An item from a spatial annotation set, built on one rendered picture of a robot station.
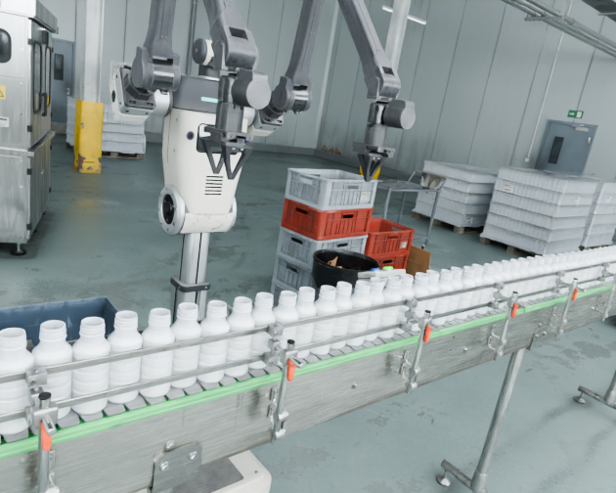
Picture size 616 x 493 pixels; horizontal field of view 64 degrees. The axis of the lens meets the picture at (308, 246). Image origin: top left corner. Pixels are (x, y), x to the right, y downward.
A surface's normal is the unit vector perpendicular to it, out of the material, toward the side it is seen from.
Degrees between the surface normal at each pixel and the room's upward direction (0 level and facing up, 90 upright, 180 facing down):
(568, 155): 90
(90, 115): 90
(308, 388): 90
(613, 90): 90
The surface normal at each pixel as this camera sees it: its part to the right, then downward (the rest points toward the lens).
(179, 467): 0.62, 0.31
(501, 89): -0.77, 0.05
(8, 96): 0.35, 0.31
